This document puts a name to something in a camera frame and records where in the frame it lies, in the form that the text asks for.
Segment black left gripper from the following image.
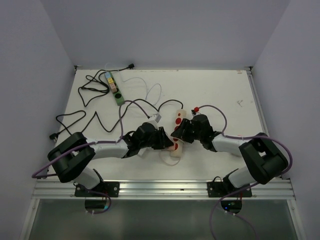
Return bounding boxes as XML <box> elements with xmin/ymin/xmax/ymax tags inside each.
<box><xmin>139</xmin><ymin>125</ymin><xmax>173</xmax><ymax>149</ymax></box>

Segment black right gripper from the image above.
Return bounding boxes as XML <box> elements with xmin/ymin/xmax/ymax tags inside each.
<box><xmin>170</xmin><ymin>118</ymin><xmax>203</xmax><ymax>144</ymax></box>

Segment salmon usb charger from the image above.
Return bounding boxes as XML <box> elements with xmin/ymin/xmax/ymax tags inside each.
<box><xmin>167</xmin><ymin>143</ymin><xmax>178</xmax><ymax>151</ymax></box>

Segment cream power strip red sockets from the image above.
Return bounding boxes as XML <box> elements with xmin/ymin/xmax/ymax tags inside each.
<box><xmin>170</xmin><ymin>109</ymin><xmax>187</xmax><ymax>158</ymax></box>

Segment white usb charger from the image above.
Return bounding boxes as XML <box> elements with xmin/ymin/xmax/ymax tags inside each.
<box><xmin>137</xmin><ymin>148</ymin><xmax>147</xmax><ymax>158</ymax></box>

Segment green power strip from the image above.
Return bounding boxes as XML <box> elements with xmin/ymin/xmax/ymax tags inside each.
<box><xmin>104</xmin><ymin>71</ymin><xmax>125</xmax><ymax>106</ymax></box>

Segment light blue usb charger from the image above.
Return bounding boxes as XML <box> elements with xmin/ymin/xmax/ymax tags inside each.
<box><xmin>104</xmin><ymin>72</ymin><xmax>112</xmax><ymax>79</ymax></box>

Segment pink usb charger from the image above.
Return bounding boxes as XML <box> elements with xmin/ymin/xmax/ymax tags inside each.
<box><xmin>109</xmin><ymin>83</ymin><xmax>117</xmax><ymax>92</ymax></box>

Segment yellow usb charger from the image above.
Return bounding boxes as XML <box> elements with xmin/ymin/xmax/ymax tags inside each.
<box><xmin>107</xmin><ymin>77</ymin><xmax>114</xmax><ymax>84</ymax></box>

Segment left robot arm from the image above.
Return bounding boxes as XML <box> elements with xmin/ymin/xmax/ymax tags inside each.
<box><xmin>47</xmin><ymin>122</ymin><xmax>174</xmax><ymax>197</ymax></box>

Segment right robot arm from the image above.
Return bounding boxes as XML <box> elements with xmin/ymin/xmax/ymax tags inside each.
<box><xmin>171</xmin><ymin>114</ymin><xmax>293</xmax><ymax>197</ymax></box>

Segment pink usb cable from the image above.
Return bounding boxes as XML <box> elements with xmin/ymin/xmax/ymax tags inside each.
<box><xmin>159</xmin><ymin>151</ymin><xmax>181</xmax><ymax>167</ymax></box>

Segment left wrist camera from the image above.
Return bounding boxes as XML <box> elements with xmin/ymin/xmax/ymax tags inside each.
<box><xmin>147</xmin><ymin>113</ymin><xmax>162</xmax><ymax>126</ymax></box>

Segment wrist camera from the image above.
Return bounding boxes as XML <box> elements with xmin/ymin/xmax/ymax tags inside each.
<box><xmin>147</xmin><ymin>113</ymin><xmax>162</xmax><ymax>126</ymax></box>
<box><xmin>191</xmin><ymin>107</ymin><xmax>200</xmax><ymax>116</ymax></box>

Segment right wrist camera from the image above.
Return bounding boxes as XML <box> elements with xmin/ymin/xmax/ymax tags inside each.
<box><xmin>191</xmin><ymin>107</ymin><xmax>200</xmax><ymax>116</ymax></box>

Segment front aluminium rail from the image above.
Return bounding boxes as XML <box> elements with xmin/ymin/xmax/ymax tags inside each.
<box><xmin>31</xmin><ymin>178</ymin><xmax>295</xmax><ymax>200</ymax></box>

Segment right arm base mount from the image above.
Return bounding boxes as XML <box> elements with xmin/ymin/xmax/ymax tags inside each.
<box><xmin>206</xmin><ymin>176</ymin><xmax>253</xmax><ymax>198</ymax></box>

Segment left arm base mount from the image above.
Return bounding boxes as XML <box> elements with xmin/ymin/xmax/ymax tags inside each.
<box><xmin>74</xmin><ymin>181</ymin><xmax>120</xmax><ymax>198</ymax></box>

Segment black green strip cord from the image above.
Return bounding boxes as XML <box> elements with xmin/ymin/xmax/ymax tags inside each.
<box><xmin>77</xmin><ymin>63</ymin><xmax>135</xmax><ymax>108</ymax></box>

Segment light blue usb cable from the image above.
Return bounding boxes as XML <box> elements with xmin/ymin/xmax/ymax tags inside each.
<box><xmin>104</xmin><ymin>62</ymin><xmax>163</xmax><ymax>108</ymax></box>

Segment black cream strip cord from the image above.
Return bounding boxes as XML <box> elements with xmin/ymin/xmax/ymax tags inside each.
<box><xmin>48</xmin><ymin>99</ymin><xmax>185</xmax><ymax>145</ymax></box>

